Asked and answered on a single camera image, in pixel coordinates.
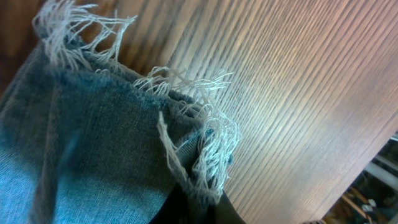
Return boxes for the light blue denim jeans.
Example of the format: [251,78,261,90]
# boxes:
[1,1,241,223]

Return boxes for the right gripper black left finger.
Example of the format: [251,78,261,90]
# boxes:
[149,184,205,224]

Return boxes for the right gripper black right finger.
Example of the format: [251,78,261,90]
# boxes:
[206,192,246,224]

